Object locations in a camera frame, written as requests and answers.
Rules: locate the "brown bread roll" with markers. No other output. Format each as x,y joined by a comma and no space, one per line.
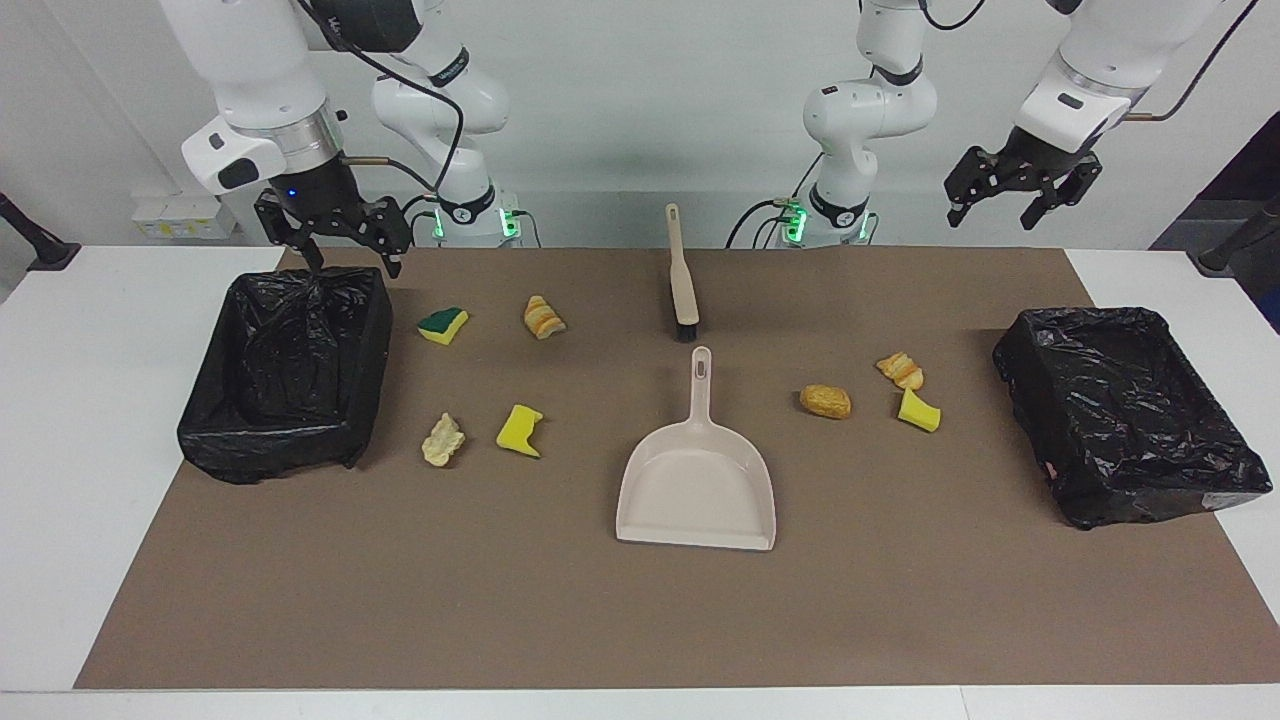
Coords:
826,402

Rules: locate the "notched yellow sponge piece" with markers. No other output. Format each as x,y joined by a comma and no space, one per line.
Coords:
518,430

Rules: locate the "striped orange croissant piece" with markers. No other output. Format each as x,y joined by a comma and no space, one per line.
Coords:
902,371
543,318

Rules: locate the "pale cream bread chunk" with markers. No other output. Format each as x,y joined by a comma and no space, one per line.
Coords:
442,442

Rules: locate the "green and yellow sponge piece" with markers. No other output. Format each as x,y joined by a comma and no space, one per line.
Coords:
443,327

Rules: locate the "black stand foot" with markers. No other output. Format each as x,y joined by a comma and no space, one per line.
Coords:
1225,255
50,255

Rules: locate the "beige plastic dustpan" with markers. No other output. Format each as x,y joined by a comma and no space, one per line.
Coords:
695,490

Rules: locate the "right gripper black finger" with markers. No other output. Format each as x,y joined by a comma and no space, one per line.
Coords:
385,228
285,220

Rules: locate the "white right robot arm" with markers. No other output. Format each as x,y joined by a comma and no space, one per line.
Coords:
260,70

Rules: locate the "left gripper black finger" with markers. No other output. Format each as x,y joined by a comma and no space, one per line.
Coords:
976,175
1078,188

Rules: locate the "yellow sponge wedge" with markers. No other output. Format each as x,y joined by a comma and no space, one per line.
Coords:
918,412

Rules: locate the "brown table mat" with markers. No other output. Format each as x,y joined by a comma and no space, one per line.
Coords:
600,620

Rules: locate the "beige hand brush black bristles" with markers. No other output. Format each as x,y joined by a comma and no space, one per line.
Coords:
683,280

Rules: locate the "bin with knotted black bag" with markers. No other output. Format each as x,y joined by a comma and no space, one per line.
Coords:
280,380

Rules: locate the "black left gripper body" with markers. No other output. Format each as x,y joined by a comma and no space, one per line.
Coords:
1042,158

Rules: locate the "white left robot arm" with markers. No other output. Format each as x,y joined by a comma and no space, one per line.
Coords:
870,110

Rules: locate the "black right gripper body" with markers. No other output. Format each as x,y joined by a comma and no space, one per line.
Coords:
322,195

